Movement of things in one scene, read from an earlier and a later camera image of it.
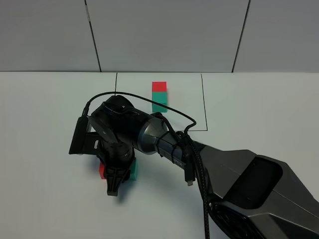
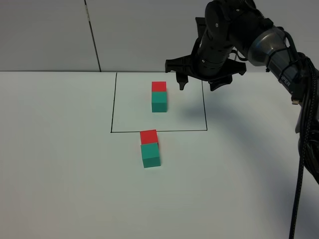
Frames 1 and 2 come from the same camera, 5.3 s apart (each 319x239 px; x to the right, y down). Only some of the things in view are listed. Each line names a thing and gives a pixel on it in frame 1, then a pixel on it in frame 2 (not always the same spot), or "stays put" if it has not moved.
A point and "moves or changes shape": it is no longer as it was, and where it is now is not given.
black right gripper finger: x=114 y=177 -> x=217 y=83
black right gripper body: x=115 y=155 -> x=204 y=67
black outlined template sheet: x=185 y=93 stays put
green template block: x=161 y=98 stays put
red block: x=101 y=169 moves or changes shape
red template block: x=159 y=86 stays put
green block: x=133 y=170 -> x=150 y=155
